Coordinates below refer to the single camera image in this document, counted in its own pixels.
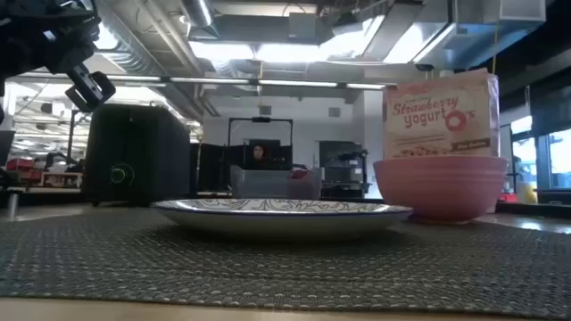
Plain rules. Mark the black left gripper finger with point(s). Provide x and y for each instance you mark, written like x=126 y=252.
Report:
x=89 y=91

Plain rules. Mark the red apple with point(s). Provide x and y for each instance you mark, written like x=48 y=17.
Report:
x=299 y=174

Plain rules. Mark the pink strawberry yogurt cereal bag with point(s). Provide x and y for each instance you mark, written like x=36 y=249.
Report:
x=441 y=120

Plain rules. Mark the black two-slot toaster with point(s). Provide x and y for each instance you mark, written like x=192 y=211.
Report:
x=147 y=160

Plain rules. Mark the red storage crates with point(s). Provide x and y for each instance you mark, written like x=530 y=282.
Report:
x=22 y=167

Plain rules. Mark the long ceiling light strip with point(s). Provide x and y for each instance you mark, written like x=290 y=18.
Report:
x=298 y=83
x=209 y=80

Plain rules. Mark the person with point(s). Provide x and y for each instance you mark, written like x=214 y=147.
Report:
x=258 y=153

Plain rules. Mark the grey woven placemat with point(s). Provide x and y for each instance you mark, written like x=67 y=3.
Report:
x=134 y=267

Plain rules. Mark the grey plastic bin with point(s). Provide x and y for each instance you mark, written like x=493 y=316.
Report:
x=267 y=183

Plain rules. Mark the white blue patterned plate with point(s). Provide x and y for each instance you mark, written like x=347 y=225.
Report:
x=281 y=218

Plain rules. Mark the black equipment rack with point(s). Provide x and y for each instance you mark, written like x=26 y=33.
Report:
x=343 y=169

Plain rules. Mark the short ceiling light strip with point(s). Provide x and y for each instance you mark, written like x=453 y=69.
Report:
x=366 y=86

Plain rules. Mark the pink ceramic bowl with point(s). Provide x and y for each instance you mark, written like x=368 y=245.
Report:
x=439 y=187

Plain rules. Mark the yellow container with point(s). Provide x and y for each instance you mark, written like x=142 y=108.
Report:
x=527 y=192

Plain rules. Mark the silver ceiling duct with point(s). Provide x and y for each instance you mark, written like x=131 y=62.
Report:
x=198 y=12

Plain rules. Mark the silver metal post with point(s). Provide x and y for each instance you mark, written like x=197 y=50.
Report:
x=13 y=206

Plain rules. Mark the black metal frame stand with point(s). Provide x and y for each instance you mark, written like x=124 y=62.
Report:
x=261 y=119

